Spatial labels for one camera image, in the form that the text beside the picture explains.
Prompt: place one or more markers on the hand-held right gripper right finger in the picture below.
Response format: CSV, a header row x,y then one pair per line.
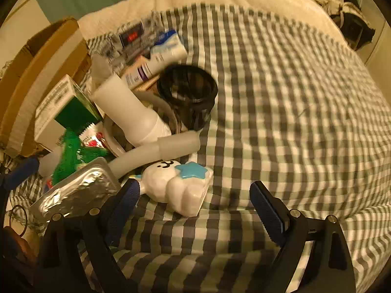
x,y
265,215

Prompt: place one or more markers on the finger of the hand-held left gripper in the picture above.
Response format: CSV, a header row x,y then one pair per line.
x,y
29,167
11,179

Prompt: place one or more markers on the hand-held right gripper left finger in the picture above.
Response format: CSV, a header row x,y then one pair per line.
x,y
125,201

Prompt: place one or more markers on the green and white medicine box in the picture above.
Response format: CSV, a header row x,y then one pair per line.
x,y
55,100

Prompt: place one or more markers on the brown cardboard box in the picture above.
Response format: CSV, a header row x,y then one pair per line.
x,y
45,67

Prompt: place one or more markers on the white cream tube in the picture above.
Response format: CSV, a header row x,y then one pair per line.
x,y
140,71

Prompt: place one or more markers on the green packet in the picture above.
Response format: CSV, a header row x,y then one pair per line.
x,y
68,155

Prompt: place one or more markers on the silver foil blister pack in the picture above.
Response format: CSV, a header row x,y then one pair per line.
x,y
76,189

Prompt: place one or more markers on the white tooth-shaped toy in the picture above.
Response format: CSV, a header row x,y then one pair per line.
x,y
177,189

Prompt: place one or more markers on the white bowl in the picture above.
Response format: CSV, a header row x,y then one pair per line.
x,y
114,146

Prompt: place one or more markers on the red and white sachet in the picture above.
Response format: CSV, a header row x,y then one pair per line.
x,y
91,135

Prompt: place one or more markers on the translucent white tube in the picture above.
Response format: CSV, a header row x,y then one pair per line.
x,y
177,143

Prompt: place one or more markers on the large white plastic bottle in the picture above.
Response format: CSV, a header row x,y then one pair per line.
x,y
122,103

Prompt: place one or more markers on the checked blanket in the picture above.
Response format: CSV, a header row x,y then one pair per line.
x,y
290,113

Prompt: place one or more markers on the wooden box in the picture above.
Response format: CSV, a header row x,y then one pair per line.
x,y
150,84

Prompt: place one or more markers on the black jar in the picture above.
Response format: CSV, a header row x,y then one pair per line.
x,y
195,103

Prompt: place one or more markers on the blue and white tissue pack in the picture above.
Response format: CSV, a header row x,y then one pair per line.
x,y
168,47

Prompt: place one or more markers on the floral tissue pack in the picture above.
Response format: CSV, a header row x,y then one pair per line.
x,y
131,36

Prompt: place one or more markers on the jacket on chair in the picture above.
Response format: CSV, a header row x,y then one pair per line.
x,y
356,27

